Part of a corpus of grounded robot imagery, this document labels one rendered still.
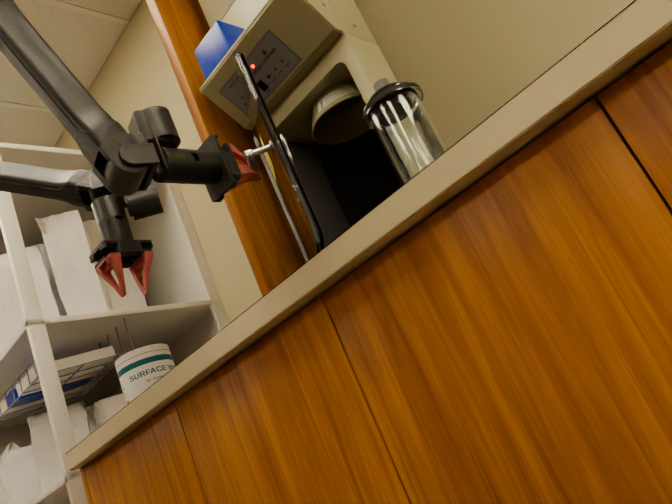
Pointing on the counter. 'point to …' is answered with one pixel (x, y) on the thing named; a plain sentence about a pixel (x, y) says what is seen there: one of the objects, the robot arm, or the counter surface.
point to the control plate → (264, 64)
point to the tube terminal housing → (324, 68)
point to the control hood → (318, 31)
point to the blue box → (216, 45)
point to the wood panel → (280, 249)
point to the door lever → (256, 155)
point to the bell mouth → (344, 128)
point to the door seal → (284, 151)
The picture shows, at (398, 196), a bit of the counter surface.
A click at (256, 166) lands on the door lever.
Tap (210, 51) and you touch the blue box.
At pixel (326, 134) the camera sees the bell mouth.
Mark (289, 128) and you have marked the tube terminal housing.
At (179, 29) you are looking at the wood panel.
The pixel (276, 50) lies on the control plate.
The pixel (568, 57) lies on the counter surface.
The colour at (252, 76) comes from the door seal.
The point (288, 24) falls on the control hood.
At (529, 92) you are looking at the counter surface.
